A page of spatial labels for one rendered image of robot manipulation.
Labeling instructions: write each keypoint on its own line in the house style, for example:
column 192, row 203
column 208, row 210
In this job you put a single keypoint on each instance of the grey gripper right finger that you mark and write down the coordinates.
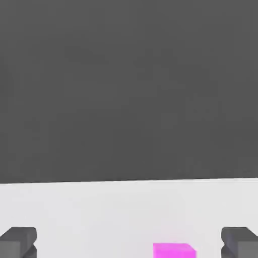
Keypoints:
column 241, row 241

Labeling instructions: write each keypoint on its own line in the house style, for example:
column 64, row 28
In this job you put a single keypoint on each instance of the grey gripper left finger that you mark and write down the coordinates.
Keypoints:
column 16, row 241

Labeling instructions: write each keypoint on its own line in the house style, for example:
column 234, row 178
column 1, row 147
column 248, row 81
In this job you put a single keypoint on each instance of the small magenta cube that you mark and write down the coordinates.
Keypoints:
column 173, row 251

